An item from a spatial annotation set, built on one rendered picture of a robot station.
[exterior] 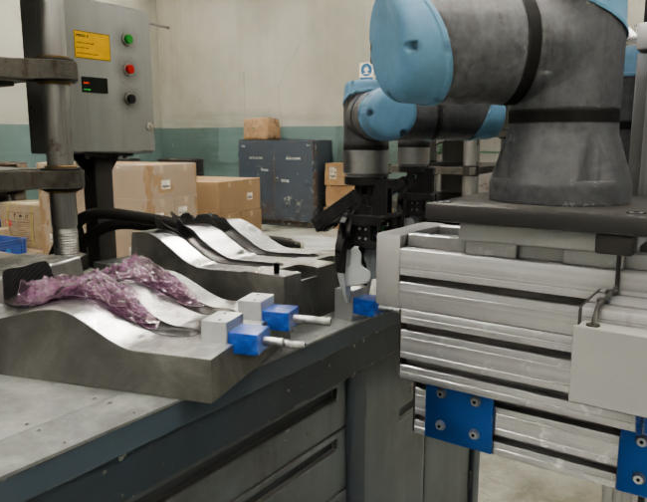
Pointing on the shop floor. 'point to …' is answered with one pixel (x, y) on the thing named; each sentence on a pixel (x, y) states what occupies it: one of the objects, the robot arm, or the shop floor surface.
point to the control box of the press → (100, 97)
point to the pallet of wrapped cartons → (137, 195)
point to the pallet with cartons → (230, 197)
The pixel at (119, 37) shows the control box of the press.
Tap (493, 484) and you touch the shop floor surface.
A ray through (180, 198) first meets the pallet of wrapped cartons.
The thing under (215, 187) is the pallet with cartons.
